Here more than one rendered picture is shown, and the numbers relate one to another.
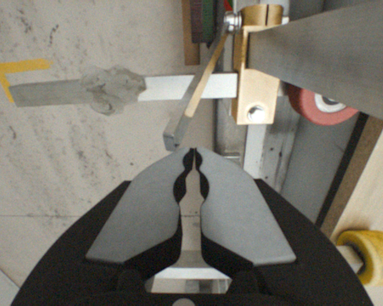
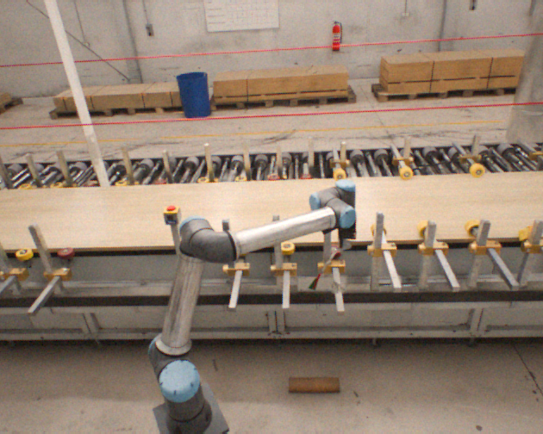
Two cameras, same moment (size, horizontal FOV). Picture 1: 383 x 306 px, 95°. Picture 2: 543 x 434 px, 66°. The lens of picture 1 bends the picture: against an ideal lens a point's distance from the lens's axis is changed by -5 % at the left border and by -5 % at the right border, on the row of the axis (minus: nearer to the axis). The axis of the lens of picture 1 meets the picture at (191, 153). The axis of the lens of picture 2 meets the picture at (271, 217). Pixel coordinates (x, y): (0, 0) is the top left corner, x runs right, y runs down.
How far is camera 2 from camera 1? 2.00 m
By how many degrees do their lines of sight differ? 68
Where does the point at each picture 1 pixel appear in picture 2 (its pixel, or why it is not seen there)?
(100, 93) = (338, 289)
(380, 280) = not seen: hidden behind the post
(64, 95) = (339, 298)
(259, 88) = (335, 263)
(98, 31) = not seen: outside the picture
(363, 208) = (365, 238)
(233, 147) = (367, 287)
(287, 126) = (358, 279)
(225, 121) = (354, 289)
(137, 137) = not seen: outside the picture
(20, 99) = (340, 308)
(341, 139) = (352, 253)
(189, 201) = (516, 399)
